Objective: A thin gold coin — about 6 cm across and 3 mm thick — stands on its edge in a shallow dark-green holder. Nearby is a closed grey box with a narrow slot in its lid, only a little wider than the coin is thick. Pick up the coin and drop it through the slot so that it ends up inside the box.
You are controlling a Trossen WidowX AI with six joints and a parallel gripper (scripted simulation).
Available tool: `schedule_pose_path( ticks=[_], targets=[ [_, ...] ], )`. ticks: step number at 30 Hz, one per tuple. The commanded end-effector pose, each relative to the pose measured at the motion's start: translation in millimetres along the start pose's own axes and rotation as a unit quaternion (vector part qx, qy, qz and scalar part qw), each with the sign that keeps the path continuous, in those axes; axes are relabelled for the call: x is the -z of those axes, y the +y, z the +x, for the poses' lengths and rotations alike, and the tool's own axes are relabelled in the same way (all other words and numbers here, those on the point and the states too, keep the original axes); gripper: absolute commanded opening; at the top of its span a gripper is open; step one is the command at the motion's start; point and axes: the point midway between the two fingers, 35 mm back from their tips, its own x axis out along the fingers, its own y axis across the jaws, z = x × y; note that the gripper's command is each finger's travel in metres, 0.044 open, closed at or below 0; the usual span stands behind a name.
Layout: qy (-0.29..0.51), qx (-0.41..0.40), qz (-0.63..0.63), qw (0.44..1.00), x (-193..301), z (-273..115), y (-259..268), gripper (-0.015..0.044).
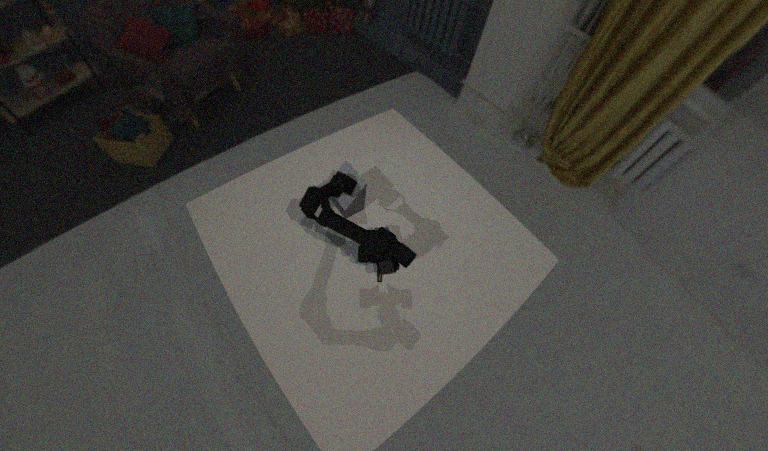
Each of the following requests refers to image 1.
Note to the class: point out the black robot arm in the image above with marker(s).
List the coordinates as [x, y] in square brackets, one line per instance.
[373, 242]

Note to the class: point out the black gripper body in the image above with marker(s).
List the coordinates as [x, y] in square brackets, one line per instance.
[363, 257]

